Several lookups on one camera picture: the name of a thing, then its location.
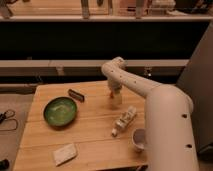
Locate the wooden table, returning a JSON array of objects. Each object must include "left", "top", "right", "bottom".
[{"left": 14, "top": 81, "right": 147, "bottom": 171}]

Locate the white ceramic cup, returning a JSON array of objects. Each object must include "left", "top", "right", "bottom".
[{"left": 132, "top": 129, "right": 145, "bottom": 152}]

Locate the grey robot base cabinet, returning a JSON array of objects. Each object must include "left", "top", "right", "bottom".
[{"left": 177, "top": 21, "right": 213, "bottom": 155}]

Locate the green ceramic bowl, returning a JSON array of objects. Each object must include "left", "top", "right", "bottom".
[{"left": 43, "top": 97, "right": 78, "bottom": 127}]

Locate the white sponge block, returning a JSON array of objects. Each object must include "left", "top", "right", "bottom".
[{"left": 53, "top": 143, "right": 77, "bottom": 166}]

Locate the white toy bottle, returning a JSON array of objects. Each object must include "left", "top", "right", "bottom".
[{"left": 111, "top": 106, "right": 137, "bottom": 137}]

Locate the dark rectangular candy bar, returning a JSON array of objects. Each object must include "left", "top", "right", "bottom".
[{"left": 68, "top": 89, "right": 85, "bottom": 102}]

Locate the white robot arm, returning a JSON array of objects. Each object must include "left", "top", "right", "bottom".
[{"left": 101, "top": 57, "right": 199, "bottom": 171}]

